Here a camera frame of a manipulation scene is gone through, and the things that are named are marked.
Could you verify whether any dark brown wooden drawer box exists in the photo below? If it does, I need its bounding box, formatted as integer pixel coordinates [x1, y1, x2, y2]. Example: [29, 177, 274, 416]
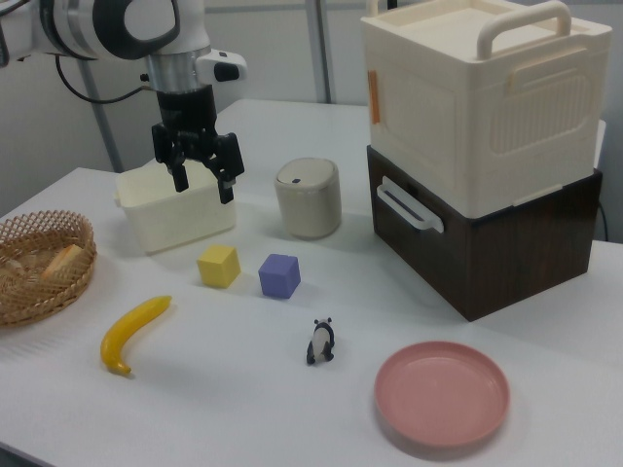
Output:
[365, 144, 604, 323]

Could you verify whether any yellow cube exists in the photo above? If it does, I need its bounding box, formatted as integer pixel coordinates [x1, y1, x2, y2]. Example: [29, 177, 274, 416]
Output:
[196, 243, 242, 289]

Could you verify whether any panda figurine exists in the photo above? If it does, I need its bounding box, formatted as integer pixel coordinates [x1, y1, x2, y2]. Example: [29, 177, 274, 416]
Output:
[305, 316, 336, 367]

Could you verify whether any purple cube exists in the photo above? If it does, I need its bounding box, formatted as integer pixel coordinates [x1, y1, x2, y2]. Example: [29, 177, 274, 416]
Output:
[257, 253, 302, 300]

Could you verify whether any beige round trash can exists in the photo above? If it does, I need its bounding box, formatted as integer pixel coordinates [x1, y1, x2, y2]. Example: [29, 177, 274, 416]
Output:
[274, 156, 343, 240]

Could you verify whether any cream plastic tub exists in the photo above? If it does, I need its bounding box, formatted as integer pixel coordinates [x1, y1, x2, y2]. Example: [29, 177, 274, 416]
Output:
[114, 160, 238, 256]

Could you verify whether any pink plastic plate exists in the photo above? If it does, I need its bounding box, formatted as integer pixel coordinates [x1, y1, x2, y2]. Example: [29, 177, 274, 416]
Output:
[374, 341, 511, 448]

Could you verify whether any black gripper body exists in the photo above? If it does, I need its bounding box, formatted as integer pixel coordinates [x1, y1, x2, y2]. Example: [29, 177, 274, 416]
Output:
[151, 84, 231, 165]

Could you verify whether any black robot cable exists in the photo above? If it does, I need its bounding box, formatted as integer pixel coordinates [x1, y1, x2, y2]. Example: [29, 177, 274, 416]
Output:
[54, 54, 158, 105]

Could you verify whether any grey slanted frame pole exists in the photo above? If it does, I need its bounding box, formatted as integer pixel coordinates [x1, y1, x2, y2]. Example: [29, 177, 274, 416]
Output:
[77, 56, 124, 173]

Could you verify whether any bread piece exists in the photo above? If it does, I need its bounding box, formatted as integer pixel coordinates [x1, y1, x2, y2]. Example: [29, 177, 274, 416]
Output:
[40, 243, 85, 280]

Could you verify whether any white drawer handle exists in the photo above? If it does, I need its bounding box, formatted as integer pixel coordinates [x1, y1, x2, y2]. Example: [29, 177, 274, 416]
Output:
[376, 175, 445, 234]

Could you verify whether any yellow toy banana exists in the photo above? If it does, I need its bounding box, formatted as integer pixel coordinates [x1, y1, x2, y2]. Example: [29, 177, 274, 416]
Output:
[99, 295, 174, 376]

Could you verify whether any cream storage box with handle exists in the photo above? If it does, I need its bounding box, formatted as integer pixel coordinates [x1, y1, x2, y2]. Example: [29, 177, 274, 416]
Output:
[359, 0, 613, 218]

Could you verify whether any woven wicker basket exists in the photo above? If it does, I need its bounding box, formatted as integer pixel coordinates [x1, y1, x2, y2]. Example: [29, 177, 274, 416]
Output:
[0, 208, 97, 328]

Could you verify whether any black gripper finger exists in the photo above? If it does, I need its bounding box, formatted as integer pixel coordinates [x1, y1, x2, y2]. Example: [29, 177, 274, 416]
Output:
[203, 131, 245, 205]
[151, 126, 191, 193]

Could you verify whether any grey vertical frame pole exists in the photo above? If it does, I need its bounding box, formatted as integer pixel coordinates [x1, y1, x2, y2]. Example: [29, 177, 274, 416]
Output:
[309, 0, 338, 104]

